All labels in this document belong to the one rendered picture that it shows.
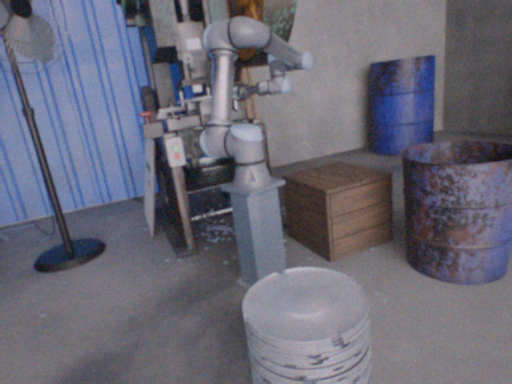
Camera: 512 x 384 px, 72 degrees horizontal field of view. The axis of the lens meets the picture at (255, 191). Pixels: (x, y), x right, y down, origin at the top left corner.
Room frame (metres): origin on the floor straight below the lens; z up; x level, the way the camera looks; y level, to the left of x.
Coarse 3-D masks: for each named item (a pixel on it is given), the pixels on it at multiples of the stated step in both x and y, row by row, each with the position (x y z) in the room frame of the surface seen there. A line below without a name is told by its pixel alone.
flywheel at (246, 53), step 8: (232, 0) 2.44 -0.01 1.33; (240, 0) 2.23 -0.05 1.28; (248, 0) 2.19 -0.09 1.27; (256, 0) 2.12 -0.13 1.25; (232, 8) 2.46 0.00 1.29; (240, 8) 2.33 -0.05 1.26; (248, 8) 2.22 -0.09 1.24; (256, 8) 2.18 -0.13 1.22; (232, 16) 2.47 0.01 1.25; (240, 16) 2.41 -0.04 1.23; (248, 16) 2.24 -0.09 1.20; (256, 16) 2.17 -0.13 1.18; (248, 48) 2.20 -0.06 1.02; (240, 56) 2.33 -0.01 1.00; (248, 56) 2.21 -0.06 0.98
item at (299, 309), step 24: (264, 288) 0.79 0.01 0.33; (288, 288) 0.77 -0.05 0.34; (312, 288) 0.76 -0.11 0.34; (336, 288) 0.75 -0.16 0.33; (360, 288) 0.74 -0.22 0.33; (264, 312) 0.69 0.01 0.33; (288, 312) 0.68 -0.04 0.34; (312, 312) 0.66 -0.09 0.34; (336, 312) 0.66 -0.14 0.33; (360, 312) 0.65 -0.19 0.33; (288, 336) 0.60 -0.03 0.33; (312, 336) 0.60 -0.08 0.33; (336, 336) 0.59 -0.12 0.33
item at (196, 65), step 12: (180, 24) 2.02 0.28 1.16; (192, 24) 2.04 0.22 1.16; (180, 36) 2.01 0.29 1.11; (192, 36) 2.03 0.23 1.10; (192, 48) 2.03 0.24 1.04; (204, 48) 2.05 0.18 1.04; (192, 60) 2.02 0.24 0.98; (204, 60) 2.04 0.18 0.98; (180, 72) 2.09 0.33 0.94; (192, 72) 1.99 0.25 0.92; (204, 72) 2.02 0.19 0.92
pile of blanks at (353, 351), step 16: (368, 320) 0.64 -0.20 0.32; (256, 336) 0.64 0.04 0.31; (352, 336) 0.60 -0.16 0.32; (368, 336) 0.65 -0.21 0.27; (256, 352) 0.65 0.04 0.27; (272, 352) 0.60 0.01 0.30; (288, 352) 0.59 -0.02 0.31; (304, 352) 0.58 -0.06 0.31; (320, 352) 0.57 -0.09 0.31; (336, 352) 0.58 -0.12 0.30; (352, 352) 0.60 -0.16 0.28; (368, 352) 0.64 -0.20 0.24; (256, 368) 0.66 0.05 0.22; (272, 368) 0.62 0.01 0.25; (288, 368) 0.59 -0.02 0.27; (304, 368) 0.58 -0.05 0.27; (320, 368) 0.58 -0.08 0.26; (336, 368) 0.60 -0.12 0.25; (352, 368) 0.60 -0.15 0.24; (368, 368) 0.64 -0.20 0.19
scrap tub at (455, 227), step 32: (416, 160) 1.53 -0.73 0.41; (448, 160) 1.54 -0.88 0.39; (480, 160) 1.46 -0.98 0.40; (416, 192) 1.29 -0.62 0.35; (448, 192) 1.19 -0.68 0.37; (480, 192) 1.15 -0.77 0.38; (416, 224) 1.30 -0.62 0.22; (448, 224) 1.19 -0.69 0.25; (480, 224) 1.15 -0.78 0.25; (416, 256) 1.30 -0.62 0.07; (448, 256) 1.19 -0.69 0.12; (480, 256) 1.15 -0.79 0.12
